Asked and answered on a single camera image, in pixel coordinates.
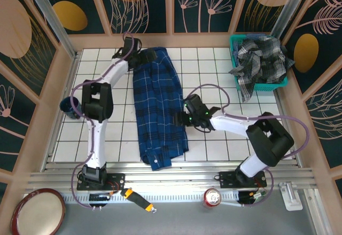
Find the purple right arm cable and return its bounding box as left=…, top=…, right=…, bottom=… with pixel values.
left=185, top=84, right=310, bottom=209

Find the black terminal block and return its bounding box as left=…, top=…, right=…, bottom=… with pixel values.
left=89, top=193, right=112, bottom=203

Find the orange black screwdriver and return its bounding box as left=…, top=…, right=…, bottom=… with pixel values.
left=120, top=188, right=157, bottom=214

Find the red rimmed round plate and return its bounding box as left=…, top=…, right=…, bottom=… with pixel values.
left=10, top=188, right=66, bottom=235

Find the aluminium corner post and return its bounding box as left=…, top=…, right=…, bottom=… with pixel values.
left=25, top=0, right=79, bottom=59
left=271, top=0, right=310, bottom=41

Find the teal plastic basket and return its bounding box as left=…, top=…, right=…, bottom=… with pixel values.
left=229, top=34, right=289, bottom=91

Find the aluminium mounting rail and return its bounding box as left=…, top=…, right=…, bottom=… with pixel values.
left=28, top=161, right=318, bottom=193

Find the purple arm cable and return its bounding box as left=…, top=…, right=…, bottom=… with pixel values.
left=69, top=31, right=136, bottom=209
left=185, top=84, right=310, bottom=209

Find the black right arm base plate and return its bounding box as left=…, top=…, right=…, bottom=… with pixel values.
left=219, top=170, right=268, bottom=189

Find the aluminium frame bar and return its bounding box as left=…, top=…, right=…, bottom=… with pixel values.
left=304, top=188, right=331, bottom=235

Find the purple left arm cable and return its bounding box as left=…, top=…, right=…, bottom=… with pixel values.
left=69, top=31, right=136, bottom=209

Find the grey plaid long sleeve shirt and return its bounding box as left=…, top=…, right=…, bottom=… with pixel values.
left=229, top=37, right=296, bottom=104

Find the dark blue cup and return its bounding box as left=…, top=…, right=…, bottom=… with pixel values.
left=59, top=96, right=82, bottom=120

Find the white green connector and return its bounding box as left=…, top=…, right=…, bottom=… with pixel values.
left=251, top=191, right=268, bottom=201

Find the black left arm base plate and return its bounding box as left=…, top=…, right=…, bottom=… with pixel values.
left=76, top=173, right=126, bottom=192

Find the white metal latch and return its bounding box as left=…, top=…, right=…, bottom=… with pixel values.
left=279, top=181, right=304, bottom=211

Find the grey slotted cable duct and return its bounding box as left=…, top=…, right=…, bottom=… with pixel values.
left=63, top=191, right=241, bottom=202

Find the blue checked shirt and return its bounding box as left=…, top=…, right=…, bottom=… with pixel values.
left=247, top=33, right=270, bottom=40

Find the blue plaid long sleeve shirt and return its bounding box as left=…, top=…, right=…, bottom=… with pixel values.
left=133, top=47, right=190, bottom=172

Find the red soda can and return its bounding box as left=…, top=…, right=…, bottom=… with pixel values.
left=201, top=187, right=222, bottom=208

